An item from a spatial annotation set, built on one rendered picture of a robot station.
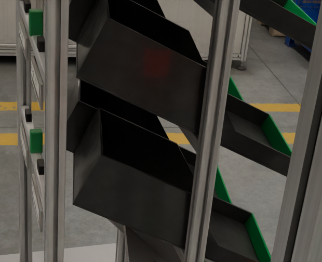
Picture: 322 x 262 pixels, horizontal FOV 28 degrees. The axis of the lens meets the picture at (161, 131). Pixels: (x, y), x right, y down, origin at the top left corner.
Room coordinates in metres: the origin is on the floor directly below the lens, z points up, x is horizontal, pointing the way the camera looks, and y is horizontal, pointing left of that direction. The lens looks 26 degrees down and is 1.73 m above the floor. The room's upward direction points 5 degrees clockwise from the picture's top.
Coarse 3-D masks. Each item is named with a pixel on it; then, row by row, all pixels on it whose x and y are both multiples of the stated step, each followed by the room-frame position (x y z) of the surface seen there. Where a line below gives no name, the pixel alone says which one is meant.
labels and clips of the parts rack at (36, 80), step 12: (24, 0) 0.85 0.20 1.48; (36, 12) 0.74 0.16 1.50; (36, 24) 0.74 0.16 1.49; (24, 36) 0.79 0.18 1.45; (24, 48) 0.78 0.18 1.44; (36, 72) 0.67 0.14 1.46; (36, 84) 0.66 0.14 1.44; (36, 96) 0.66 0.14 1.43; (24, 132) 0.83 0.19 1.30; (36, 132) 0.75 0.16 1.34; (24, 144) 0.80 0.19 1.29; (36, 144) 0.74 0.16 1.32; (24, 156) 0.80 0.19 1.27; (36, 192) 0.67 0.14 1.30; (36, 204) 0.66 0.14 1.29
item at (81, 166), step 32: (96, 128) 0.73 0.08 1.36; (128, 128) 0.78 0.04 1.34; (96, 160) 0.65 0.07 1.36; (128, 160) 0.78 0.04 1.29; (160, 160) 0.78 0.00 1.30; (96, 192) 0.64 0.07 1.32; (128, 192) 0.65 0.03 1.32; (160, 192) 0.66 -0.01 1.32; (128, 224) 0.65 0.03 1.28; (160, 224) 0.66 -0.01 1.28; (224, 224) 0.77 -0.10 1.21; (256, 224) 0.78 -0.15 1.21; (224, 256) 0.67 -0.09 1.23; (256, 256) 0.73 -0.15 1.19
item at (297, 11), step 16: (240, 0) 0.67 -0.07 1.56; (256, 0) 0.67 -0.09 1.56; (272, 0) 0.80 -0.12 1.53; (288, 0) 0.80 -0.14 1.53; (256, 16) 0.67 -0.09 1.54; (272, 16) 0.67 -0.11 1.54; (288, 16) 0.67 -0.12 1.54; (304, 16) 0.74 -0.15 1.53; (288, 32) 0.67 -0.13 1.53; (304, 32) 0.68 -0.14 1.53
